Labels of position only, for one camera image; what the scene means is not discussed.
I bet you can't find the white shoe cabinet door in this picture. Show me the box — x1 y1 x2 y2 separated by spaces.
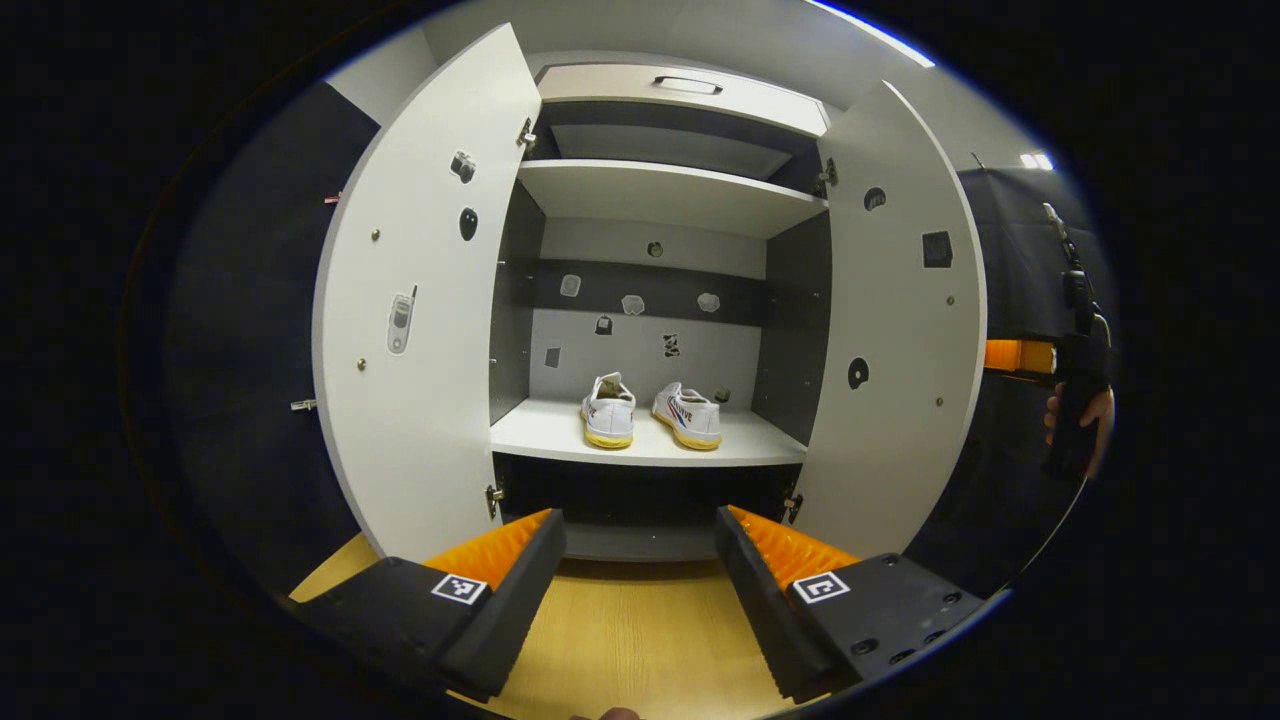
312 22 543 566
790 80 989 561

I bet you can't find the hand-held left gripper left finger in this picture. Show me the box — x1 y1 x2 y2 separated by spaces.
290 507 567 703

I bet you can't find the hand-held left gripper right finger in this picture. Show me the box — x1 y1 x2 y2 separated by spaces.
713 505 986 705

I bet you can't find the white canvas shoe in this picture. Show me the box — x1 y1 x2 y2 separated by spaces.
581 372 637 450
652 381 723 452

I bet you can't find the white shoe cabinet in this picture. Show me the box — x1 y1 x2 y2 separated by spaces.
488 62 833 563

